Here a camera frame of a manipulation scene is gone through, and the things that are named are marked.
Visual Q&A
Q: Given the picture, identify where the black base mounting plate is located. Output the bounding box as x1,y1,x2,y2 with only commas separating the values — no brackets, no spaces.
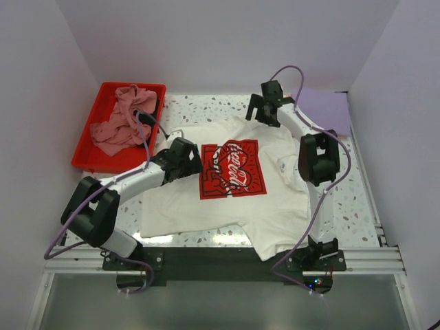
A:
101,247,347,290

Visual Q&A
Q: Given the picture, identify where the black garment in bin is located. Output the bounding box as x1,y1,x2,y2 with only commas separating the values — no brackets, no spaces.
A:
133,98,169,149

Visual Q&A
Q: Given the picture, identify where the pink crumpled t-shirt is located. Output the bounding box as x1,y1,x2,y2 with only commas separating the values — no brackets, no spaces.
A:
90,85,157,157

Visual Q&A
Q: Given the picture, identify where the folded purple t-shirt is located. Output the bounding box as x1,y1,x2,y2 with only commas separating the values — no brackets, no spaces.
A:
297,89,351,136

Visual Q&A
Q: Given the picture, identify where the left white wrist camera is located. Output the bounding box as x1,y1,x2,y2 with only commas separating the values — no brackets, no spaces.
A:
166,129,184,140

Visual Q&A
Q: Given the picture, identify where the aluminium extrusion rail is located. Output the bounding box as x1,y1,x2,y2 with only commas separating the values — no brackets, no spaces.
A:
44,225,405,275

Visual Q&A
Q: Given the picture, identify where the white t-shirt red print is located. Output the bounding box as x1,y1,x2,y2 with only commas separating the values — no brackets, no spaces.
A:
140,117,309,261

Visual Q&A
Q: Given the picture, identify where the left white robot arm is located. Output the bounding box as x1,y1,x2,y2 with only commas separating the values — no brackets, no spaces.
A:
60,137,203,270

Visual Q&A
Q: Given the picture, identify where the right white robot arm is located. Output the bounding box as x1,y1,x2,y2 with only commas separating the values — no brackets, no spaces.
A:
245,80,340,270

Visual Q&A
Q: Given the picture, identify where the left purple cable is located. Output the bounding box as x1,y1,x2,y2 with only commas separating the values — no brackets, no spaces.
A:
43,110,171,295

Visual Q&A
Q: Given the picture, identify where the red plastic bin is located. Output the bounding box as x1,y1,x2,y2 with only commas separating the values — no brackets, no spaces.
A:
71,82,166,173

